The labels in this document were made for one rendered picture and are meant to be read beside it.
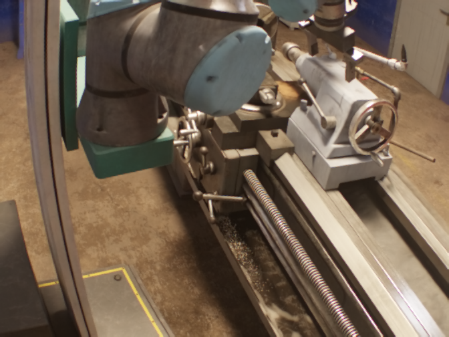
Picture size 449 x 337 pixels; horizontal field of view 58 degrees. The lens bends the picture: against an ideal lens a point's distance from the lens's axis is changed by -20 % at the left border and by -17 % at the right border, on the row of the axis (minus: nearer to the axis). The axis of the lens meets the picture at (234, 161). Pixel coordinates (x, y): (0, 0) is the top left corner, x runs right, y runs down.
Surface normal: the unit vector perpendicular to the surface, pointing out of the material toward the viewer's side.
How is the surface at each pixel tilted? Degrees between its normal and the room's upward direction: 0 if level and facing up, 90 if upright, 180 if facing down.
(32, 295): 0
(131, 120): 70
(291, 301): 0
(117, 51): 84
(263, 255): 0
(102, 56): 97
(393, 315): 36
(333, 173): 90
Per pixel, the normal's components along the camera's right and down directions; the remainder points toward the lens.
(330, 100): -0.87, -0.10
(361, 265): -0.45, -0.60
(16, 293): 0.11, -0.83
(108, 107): -0.07, 0.22
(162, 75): -0.61, 0.51
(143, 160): 0.49, 0.53
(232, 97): 0.78, 0.48
